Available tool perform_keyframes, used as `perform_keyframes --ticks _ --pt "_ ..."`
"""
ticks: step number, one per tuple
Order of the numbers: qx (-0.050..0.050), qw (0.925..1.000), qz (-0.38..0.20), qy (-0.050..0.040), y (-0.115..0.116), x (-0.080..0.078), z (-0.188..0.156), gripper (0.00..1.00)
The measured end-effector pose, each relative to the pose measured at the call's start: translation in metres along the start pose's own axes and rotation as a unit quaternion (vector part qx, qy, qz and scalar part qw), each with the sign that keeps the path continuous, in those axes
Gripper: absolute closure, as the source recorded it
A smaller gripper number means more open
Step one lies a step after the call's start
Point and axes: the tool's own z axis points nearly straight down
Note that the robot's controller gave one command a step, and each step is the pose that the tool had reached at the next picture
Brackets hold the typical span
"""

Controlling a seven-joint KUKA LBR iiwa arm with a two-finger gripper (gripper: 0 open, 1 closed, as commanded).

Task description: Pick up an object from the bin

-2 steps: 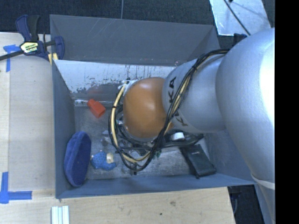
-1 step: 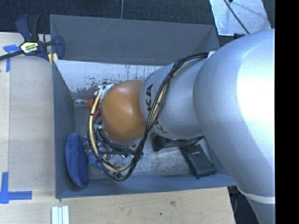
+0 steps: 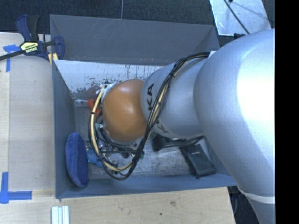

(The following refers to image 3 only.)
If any light blue soft toy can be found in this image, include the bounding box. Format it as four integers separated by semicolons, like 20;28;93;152
86;147;105;168

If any dark blue oval cushion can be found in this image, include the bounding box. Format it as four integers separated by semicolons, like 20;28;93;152
64;132;90;188

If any red toy food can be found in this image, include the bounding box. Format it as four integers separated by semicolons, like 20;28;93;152
87;98;103;117

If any pale wood flat board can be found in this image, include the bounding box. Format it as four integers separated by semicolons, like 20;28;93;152
8;54;57;192

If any black flat case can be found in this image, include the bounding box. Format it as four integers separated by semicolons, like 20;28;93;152
179;144;217;179

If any grey metal bin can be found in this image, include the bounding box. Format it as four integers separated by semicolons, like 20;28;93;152
49;14;238;199

